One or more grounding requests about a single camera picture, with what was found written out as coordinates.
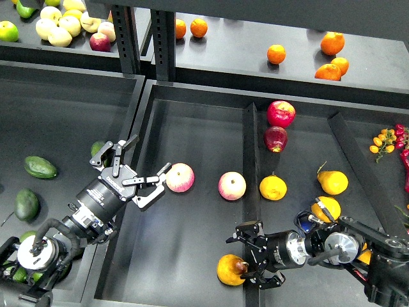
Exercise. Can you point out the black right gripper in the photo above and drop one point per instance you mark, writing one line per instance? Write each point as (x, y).
(273, 252)

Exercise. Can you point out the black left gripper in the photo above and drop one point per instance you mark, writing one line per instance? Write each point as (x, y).
(118, 184)

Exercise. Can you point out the yellow pear brown end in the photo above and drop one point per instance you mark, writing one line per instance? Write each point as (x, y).
(230, 268)

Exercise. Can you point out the dark green avocado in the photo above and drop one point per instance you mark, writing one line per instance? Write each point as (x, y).
(26, 205)

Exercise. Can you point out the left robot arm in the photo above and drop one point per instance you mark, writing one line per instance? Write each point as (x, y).
(30, 268)

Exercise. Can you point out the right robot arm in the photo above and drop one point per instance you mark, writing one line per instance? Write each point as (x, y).
(377, 260)

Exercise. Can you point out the avocado upper right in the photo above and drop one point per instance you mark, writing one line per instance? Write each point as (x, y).
(96, 146)

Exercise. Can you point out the yellow pear by divider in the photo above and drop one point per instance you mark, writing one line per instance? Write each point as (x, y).
(273, 188)

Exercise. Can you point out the avocado far left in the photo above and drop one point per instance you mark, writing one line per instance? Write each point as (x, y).
(39, 167)

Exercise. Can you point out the yellow pear middle right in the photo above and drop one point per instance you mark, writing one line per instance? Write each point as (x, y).
(326, 209)

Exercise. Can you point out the yellow pear with stem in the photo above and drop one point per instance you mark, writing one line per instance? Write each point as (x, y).
(332, 182)

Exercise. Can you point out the yellow pear lower right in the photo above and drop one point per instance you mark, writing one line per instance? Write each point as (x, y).
(365, 255)

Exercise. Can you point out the black bin divider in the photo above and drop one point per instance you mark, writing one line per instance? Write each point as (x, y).
(251, 198)

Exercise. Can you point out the pink apple left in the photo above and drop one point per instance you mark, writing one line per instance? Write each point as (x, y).
(180, 177)

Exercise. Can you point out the pink apple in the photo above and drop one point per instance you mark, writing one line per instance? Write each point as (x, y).
(180, 177)
(232, 186)

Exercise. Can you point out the pink apple right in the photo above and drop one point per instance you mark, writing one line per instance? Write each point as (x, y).
(232, 186)

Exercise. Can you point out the green mango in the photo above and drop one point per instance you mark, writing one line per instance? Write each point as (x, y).
(14, 272)
(27, 234)
(36, 276)

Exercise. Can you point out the dark red apple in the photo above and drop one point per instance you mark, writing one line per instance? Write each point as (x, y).
(275, 139)

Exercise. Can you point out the green mango bottom middle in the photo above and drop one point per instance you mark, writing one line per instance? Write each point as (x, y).
(36, 276)

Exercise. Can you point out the green mango bottom left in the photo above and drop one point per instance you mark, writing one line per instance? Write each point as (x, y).
(14, 272)

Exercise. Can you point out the black slanted divider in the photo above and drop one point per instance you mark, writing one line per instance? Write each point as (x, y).
(385, 211)

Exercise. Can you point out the red apple on shelf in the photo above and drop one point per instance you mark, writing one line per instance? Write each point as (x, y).
(100, 42)

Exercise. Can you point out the bright red apple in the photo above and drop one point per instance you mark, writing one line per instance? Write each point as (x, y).
(280, 113)

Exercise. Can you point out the pale peach fruit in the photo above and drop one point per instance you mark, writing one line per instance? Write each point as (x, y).
(107, 28)

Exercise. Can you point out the orange top left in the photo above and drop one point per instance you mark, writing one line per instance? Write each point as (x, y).
(180, 29)

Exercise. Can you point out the orange cherry tomato bunch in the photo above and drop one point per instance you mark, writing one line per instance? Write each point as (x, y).
(383, 144)

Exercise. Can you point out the green apple on shelf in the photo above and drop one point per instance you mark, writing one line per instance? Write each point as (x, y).
(9, 31)

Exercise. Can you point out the red chili peppers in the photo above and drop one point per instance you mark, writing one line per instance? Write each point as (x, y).
(401, 133)

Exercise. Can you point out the orange front right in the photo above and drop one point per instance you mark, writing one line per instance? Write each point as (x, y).
(328, 72)

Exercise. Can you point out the orange centre shelf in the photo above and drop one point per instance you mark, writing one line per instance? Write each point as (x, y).
(276, 54)

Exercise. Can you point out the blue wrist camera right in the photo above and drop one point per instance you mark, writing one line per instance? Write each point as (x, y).
(306, 226)

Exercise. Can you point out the black shelf post right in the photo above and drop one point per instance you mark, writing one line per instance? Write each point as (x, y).
(163, 33)

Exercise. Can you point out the black shelf post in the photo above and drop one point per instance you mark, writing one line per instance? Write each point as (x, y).
(163, 33)
(126, 38)

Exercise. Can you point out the black shelf post left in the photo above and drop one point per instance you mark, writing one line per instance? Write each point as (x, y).
(126, 38)

